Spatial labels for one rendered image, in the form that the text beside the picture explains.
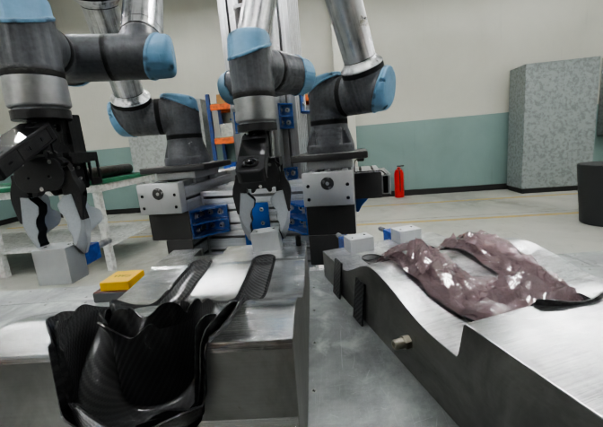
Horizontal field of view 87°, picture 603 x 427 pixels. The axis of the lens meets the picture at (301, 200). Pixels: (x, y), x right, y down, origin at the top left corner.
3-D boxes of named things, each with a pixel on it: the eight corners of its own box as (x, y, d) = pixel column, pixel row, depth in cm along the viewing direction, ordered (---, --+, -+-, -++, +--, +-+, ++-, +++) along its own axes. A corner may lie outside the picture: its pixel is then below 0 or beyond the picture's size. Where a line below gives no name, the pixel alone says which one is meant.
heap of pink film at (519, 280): (363, 265, 54) (361, 221, 53) (450, 248, 59) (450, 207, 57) (488, 361, 30) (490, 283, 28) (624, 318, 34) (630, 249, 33)
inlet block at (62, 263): (99, 255, 59) (92, 227, 58) (125, 253, 59) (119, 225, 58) (39, 286, 46) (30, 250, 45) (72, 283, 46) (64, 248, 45)
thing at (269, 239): (266, 241, 70) (261, 217, 69) (287, 238, 70) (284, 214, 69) (255, 263, 57) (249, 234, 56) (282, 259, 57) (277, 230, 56)
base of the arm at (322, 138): (310, 152, 110) (308, 124, 108) (354, 149, 107) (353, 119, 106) (303, 155, 95) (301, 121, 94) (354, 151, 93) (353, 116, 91)
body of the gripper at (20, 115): (105, 187, 53) (91, 112, 51) (65, 196, 44) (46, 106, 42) (61, 190, 53) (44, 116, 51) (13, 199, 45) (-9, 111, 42)
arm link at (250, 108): (273, 93, 52) (224, 98, 53) (275, 122, 53) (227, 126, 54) (277, 100, 60) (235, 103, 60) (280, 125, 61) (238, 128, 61)
